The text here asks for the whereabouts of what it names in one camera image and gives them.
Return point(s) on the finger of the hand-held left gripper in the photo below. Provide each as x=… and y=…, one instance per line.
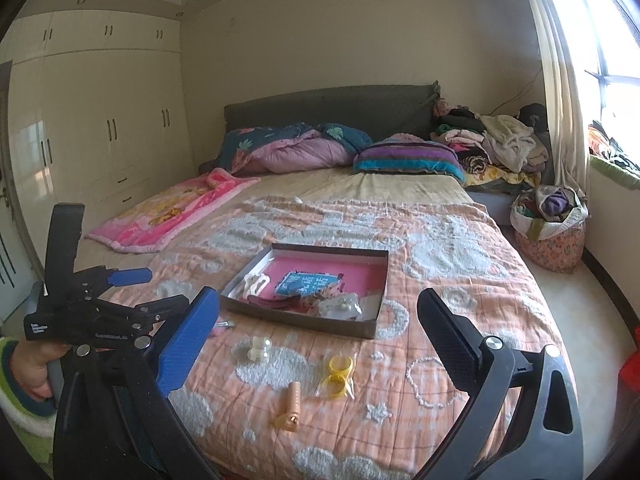
x=132, y=276
x=160, y=307

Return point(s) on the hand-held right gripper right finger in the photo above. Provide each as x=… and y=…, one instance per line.
x=450, y=342

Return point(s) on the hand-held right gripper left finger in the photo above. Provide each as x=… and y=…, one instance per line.
x=180, y=350

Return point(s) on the clear yellow claw clip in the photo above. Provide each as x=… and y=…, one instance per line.
x=260, y=350

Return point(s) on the cream hair clip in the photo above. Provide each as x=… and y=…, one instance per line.
x=256, y=284

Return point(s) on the clear pearl earring packet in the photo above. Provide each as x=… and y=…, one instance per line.
x=342, y=307

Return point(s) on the orange hair clip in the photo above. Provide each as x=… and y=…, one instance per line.
x=290, y=405

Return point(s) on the brown cardboard box pink lining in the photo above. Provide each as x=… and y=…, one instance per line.
x=350, y=270

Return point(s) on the dotted bow hair clip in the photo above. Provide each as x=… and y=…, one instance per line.
x=325, y=294

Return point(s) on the person's left forearm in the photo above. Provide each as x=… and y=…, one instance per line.
x=20, y=435

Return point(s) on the person's left hand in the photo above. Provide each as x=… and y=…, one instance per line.
x=32, y=367

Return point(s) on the pink cartoon blanket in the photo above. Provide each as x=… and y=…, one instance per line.
x=170, y=215

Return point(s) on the white door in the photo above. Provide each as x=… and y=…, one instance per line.
x=10, y=240

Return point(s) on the floral fabric bag of clothes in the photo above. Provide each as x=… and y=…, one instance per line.
x=550, y=250

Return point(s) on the cream wardrobe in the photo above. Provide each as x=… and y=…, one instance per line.
x=100, y=110

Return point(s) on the orange cloud quilt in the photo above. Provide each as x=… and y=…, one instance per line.
x=310, y=220

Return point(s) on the red bag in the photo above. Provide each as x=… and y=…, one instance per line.
x=631, y=365

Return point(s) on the beige bed sheet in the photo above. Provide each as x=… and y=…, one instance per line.
x=350, y=185

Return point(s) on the striped pillow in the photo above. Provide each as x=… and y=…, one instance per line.
x=405, y=157

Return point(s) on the pile of clothes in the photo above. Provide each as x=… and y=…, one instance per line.
x=500, y=145

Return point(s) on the blue floral pink-lined duvet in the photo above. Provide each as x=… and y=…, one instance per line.
x=300, y=155

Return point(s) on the green padded mat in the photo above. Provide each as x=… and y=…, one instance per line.
x=615, y=174

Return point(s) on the colourful clothes heap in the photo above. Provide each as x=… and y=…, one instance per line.
x=610, y=147

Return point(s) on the dark green headboard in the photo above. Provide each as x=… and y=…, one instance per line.
x=325, y=105

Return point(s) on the white curtain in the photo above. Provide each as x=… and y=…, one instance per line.
x=555, y=85

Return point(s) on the window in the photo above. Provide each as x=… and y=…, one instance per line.
x=615, y=35

